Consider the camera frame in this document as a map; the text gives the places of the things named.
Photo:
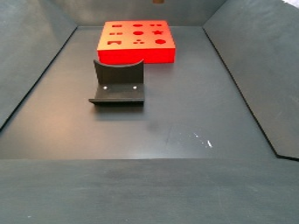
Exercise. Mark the small brown object at top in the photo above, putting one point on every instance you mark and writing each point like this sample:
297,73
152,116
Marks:
158,1

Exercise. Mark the red shape sorter box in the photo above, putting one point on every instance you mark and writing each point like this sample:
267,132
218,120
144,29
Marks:
130,41

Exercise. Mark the black curved holder bracket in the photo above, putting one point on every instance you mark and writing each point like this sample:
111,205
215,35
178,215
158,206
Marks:
120,84

